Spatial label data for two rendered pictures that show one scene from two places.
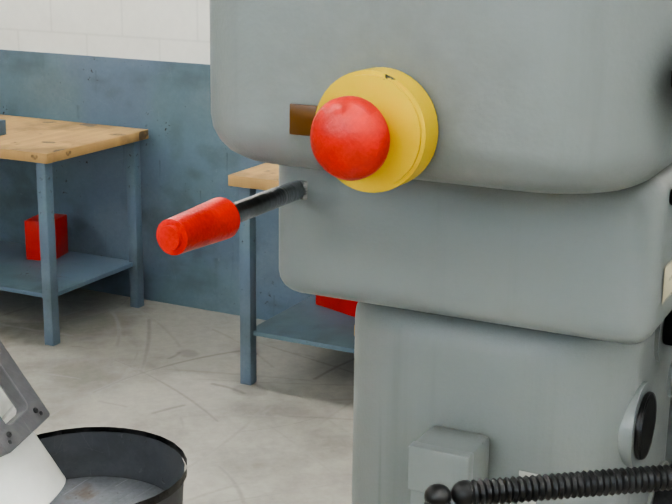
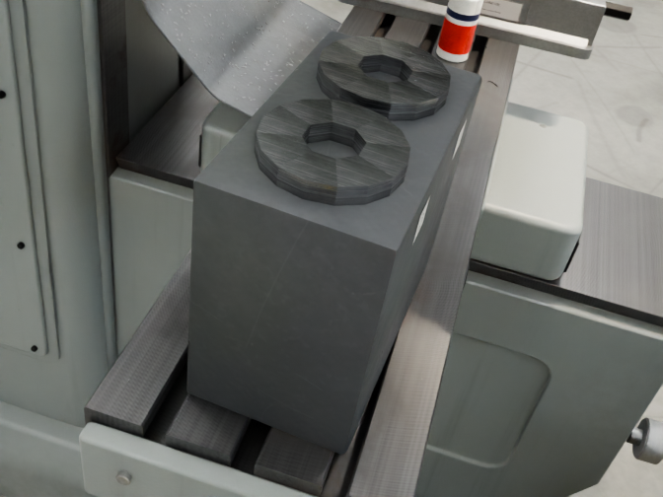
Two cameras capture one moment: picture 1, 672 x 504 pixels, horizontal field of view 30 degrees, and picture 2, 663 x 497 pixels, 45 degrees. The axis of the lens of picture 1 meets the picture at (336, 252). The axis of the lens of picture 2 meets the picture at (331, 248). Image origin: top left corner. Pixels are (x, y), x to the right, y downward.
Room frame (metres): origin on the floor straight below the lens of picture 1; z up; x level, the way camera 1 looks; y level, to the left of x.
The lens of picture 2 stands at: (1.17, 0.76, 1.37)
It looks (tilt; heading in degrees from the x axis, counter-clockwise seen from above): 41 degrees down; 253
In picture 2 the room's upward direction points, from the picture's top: 11 degrees clockwise
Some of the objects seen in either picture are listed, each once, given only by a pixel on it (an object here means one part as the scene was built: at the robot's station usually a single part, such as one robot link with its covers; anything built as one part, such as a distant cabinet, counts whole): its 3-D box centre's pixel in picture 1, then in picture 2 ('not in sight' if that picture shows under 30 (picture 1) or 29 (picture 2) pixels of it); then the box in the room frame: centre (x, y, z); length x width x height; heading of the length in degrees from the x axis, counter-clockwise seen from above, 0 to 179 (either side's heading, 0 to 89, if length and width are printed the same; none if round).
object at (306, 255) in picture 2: not in sight; (338, 224); (1.04, 0.34, 1.01); 0.22 x 0.12 x 0.20; 59
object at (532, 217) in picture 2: not in sight; (403, 141); (0.82, -0.12, 0.77); 0.50 x 0.35 x 0.12; 154
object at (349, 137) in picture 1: (354, 136); not in sight; (0.59, -0.01, 1.76); 0.04 x 0.03 x 0.04; 64
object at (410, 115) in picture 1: (375, 129); not in sight; (0.61, -0.02, 1.76); 0.06 x 0.02 x 0.06; 64
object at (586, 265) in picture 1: (539, 189); not in sight; (0.86, -0.14, 1.68); 0.34 x 0.24 x 0.10; 154
